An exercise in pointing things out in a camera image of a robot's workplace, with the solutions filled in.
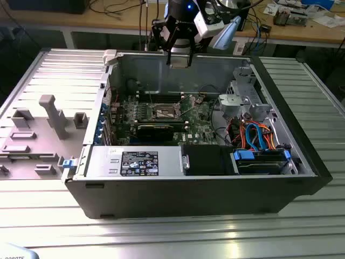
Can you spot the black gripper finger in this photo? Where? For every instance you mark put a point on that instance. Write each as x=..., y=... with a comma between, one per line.
x=159, y=35
x=192, y=40

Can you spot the silver CPU plate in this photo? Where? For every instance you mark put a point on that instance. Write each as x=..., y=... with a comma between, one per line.
x=179, y=64

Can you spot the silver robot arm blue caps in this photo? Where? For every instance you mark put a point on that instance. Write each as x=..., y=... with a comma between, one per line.
x=226, y=33

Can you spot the black RAM slot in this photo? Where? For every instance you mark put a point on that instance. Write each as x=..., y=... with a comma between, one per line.
x=161, y=99
x=145, y=95
x=161, y=123
x=180, y=127

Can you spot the CPU socket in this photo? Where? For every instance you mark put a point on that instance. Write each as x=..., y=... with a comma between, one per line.
x=164, y=112

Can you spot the long wooden desk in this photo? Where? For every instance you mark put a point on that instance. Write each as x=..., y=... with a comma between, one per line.
x=107, y=21

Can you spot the black upright box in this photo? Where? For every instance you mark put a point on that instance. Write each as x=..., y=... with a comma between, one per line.
x=246, y=23

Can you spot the round coin battery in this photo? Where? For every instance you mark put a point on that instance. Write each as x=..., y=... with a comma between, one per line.
x=198, y=101

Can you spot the small black box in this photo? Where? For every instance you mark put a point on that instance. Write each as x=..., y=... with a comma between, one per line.
x=265, y=28

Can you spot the green motherboard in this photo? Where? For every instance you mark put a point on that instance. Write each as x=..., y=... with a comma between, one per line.
x=199, y=126

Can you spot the blue card retention clip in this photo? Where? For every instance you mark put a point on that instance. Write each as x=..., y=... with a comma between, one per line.
x=100, y=124
x=97, y=137
x=104, y=108

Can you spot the metal finned heat sink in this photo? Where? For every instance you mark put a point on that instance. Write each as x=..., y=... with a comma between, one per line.
x=281, y=16

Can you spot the black graphics card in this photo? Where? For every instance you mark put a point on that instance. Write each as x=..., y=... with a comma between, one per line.
x=155, y=133

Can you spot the small electronics box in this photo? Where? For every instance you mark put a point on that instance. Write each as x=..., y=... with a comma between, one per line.
x=299, y=19

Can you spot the large black box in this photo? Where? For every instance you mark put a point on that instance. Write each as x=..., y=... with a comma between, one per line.
x=45, y=5

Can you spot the blue flat box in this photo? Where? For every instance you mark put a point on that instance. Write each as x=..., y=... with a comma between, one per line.
x=318, y=2

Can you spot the white paper sheets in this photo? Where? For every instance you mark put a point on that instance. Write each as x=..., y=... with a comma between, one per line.
x=327, y=21

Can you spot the silver power supply unit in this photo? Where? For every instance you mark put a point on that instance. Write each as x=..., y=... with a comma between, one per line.
x=105, y=162

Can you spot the hard disk blue carrier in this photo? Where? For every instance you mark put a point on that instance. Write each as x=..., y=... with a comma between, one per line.
x=258, y=167

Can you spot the small blue plastic clip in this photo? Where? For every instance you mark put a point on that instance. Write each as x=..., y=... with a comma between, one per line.
x=68, y=163

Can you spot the black open PC case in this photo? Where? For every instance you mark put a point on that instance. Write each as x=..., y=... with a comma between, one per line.
x=175, y=197

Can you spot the gray parts rack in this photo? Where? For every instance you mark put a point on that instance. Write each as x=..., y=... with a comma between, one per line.
x=40, y=140

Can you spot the white printed device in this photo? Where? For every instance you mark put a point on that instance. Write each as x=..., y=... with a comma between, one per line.
x=16, y=252

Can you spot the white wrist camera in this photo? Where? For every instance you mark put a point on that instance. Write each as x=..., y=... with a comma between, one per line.
x=208, y=27

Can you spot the silver perforated metal bracket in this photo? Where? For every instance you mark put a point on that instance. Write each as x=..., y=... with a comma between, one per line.
x=242, y=78

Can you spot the silver metal drive bracket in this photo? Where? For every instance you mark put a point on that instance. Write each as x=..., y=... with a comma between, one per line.
x=231, y=103

